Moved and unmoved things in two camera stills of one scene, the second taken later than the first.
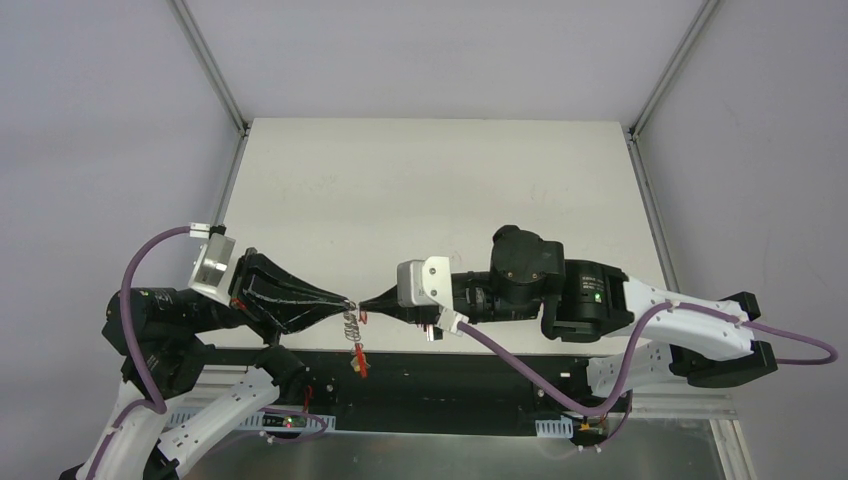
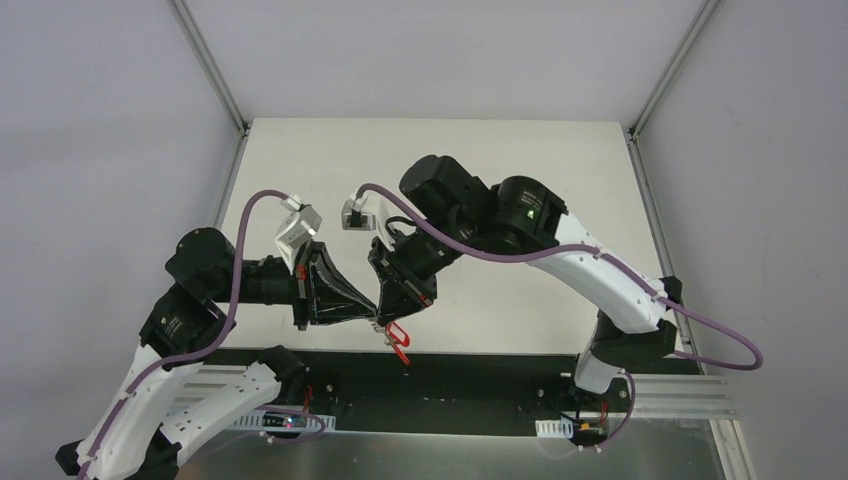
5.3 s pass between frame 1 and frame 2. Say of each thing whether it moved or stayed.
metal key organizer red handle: moved
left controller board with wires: stayed
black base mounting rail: stayed
